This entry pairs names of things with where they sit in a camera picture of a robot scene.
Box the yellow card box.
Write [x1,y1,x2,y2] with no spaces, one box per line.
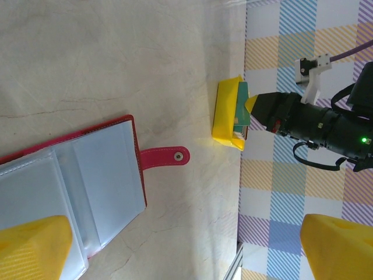
[212,74,252,152]

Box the plaid backdrop cloth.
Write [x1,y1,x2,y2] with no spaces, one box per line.
[237,0,373,280]

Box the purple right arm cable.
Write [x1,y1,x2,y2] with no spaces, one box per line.
[329,39,373,64]

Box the teal credit card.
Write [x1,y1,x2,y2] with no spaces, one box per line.
[232,81,252,135]

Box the aluminium side rail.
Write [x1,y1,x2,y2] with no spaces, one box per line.
[226,241,244,280]

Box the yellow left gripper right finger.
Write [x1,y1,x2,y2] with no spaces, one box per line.
[300,213,373,280]

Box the credit card stack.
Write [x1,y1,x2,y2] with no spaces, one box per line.
[231,127,248,142]

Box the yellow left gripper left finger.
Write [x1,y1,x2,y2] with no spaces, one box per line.
[0,215,73,280]

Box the red leather card holder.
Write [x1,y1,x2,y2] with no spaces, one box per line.
[0,114,192,277]

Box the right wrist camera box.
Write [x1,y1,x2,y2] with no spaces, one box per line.
[294,53,333,105]

